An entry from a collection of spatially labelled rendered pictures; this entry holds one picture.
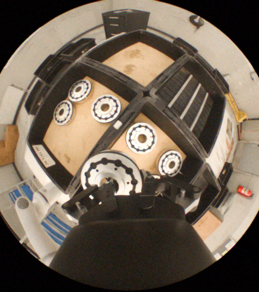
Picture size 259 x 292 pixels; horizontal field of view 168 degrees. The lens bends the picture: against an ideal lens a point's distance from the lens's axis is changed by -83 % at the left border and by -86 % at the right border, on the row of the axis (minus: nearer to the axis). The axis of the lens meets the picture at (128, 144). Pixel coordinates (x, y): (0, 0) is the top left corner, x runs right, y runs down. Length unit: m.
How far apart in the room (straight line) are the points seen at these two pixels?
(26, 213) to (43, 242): 0.11
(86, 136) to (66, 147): 0.11
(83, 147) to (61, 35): 3.25
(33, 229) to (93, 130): 0.41
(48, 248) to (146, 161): 0.43
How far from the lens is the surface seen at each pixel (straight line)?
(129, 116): 0.21
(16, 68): 3.07
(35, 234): 0.34
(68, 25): 3.44
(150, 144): 0.29
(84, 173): 0.15
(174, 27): 3.46
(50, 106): 0.42
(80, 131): 0.35
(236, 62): 3.43
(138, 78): 0.40
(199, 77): 0.59
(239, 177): 3.20
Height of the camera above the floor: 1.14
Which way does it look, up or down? 86 degrees down
